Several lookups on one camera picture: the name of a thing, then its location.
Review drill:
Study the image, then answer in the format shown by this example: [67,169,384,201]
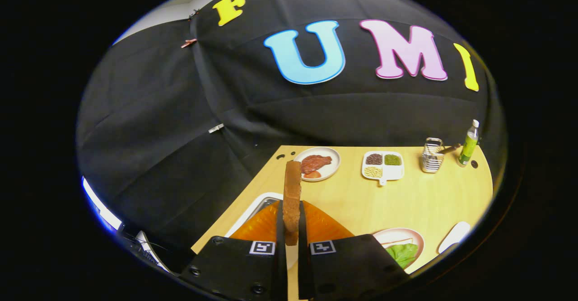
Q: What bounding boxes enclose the green label plastic bottle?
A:
[457,119,480,168]

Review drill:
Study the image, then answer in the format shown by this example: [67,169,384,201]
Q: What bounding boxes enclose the brown meat piece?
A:
[301,155,333,179]

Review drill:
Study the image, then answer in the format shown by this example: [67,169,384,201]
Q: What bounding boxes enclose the toasted bread slice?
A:
[282,160,302,246]

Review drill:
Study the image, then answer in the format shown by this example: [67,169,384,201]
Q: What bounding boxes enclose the white divided dish with beans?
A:
[361,150,405,187]

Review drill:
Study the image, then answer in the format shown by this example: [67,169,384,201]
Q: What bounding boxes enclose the white oval plate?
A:
[294,146,341,183]

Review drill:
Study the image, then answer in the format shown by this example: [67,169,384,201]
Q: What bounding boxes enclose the green lettuce leaf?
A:
[385,243,419,269]

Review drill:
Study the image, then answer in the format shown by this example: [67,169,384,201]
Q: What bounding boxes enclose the pink round plate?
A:
[373,227,425,270]

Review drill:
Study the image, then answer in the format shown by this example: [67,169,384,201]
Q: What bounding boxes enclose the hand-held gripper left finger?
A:
[180,199,289,301]

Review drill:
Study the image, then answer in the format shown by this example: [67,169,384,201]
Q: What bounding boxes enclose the metal wire utensil holder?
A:
[420,137,445,174]

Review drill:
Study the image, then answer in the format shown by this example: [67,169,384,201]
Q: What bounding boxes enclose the white toaster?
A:
[224,192,284,238]

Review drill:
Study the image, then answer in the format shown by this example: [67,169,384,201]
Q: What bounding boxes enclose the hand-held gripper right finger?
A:
[297,200,409,301]

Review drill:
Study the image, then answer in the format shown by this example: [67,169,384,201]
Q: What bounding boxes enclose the black backdrop cloth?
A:
[76,0,506,265]

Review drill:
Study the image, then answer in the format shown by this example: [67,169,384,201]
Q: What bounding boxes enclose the white square plate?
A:
[438,221,471,254]

